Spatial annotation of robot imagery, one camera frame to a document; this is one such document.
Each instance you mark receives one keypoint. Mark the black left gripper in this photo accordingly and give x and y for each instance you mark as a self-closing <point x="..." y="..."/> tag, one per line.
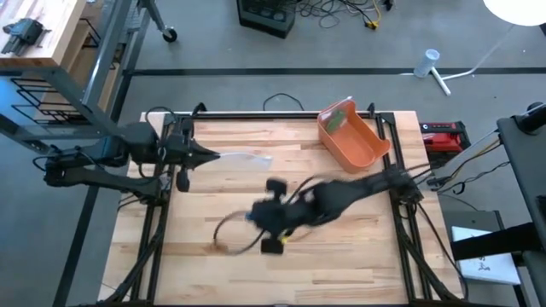
<point x="181" y="149"/>

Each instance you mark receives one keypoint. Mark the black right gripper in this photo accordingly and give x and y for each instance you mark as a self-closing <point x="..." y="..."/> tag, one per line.
<point x="281" y="213"/>

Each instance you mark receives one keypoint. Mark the clear plastic zip bag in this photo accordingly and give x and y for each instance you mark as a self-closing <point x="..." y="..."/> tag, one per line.
<point x="337" y="115"/>
<point x="247" y="160"/>

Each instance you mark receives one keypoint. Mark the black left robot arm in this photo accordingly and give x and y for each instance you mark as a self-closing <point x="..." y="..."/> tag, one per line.
<point x="98" y="179"/>

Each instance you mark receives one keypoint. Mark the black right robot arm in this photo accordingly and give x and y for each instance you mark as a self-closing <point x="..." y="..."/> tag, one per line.
<point x="367" y="189"/>

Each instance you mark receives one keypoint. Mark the orange plastic bin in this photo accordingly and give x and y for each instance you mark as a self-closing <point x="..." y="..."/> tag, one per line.
<point x="354" y="145"/>

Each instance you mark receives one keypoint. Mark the black caster wheel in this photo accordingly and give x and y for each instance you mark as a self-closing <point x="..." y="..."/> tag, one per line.
<point x="170" y="35"/>

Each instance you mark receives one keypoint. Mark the black computer case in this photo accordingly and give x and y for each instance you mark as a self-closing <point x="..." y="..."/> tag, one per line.
<point x="264" y="21"/>

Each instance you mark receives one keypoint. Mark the black crate with red tool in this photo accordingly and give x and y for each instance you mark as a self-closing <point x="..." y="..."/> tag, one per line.
<point x="439" y="140"/>

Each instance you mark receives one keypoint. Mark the grey flat case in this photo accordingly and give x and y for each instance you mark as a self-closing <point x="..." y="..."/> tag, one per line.
<point x="473" y="219"/>

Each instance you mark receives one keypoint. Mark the white lamp stand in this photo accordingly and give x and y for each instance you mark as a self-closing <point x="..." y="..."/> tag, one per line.
<point x="440" y="81"/>

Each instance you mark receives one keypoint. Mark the white plastic bottle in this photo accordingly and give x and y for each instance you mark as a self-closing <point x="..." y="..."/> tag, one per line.
<point x="426" y="63"/>

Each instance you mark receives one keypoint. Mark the white box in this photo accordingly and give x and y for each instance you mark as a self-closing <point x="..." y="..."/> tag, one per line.
<point x="486" y="268"/>

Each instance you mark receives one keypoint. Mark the black device on workbench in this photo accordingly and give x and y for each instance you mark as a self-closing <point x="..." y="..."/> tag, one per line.
<point x="23" y="34"/>

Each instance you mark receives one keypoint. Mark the black desk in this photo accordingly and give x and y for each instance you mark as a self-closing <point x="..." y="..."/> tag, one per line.
<point x="524" y="170"/>

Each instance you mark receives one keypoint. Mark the white round lamp shade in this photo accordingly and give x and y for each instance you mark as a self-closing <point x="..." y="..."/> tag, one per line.
<point x="516" y="10"/>

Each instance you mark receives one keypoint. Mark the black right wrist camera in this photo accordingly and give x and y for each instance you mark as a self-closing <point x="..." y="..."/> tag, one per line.
<point x="277" y="215"/>

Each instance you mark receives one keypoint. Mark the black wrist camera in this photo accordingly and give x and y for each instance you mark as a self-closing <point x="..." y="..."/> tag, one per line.
<point x="277" y="215"/>
<point x="140" y="140"/>

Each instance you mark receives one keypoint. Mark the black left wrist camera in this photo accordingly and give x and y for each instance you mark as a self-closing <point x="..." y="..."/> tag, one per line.
<point x="140" y="140"/>

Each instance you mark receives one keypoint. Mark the wooden workbench with grey frame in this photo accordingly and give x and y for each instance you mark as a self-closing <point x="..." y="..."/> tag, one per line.
<point x="42" y="25"/>

